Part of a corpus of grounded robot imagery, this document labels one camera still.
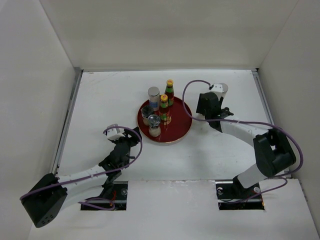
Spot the black grinder-top shaker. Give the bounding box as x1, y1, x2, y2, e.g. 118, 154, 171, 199
148, 114, 161, 138
220, 107, 234, 118

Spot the black-cap glass jar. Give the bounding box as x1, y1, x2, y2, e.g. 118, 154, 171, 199
140, 105, 154, 126

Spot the sauce bottle yellow cap front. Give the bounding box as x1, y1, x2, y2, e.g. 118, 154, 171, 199
159, 94, 172, 125

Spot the sauce bottle yellow cap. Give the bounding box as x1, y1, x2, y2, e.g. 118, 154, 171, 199
159, 94, 172, 125
165, 79, 174, 106

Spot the silver-lid spice jar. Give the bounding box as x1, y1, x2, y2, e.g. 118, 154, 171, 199
221, 83, 229, 98
148, 86, 160, 112

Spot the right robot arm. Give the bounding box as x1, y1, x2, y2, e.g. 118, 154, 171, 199
196, 92, 296, 199

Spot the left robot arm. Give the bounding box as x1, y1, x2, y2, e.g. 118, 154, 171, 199
20, 124, 142, 228

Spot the red round lacquer tray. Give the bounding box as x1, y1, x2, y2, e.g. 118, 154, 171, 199
137, 96, 193, 143

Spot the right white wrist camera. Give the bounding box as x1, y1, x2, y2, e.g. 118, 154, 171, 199
209, 83, 223, 99

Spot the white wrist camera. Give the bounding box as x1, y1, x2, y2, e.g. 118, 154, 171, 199
209, 83, 223, 99
103, 124, 124, 142

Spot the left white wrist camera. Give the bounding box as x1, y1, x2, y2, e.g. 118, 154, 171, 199
103, 124, 124, 142

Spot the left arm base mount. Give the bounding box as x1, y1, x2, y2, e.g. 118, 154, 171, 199
80, 181, 129, 211

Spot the right metal table rail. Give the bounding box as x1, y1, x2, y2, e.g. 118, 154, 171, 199
251, 67, 292, 178

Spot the metal table rail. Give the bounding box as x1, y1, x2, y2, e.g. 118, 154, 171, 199
251, 67, 292, 178
50, 67, 83, 175

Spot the left metal table rail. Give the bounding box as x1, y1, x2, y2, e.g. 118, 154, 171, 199
50, 67, 83, 175

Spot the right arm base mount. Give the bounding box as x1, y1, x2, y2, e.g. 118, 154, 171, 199
215, 180, 265, 211

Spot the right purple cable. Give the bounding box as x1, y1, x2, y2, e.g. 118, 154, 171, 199
181, 79, 304, 204

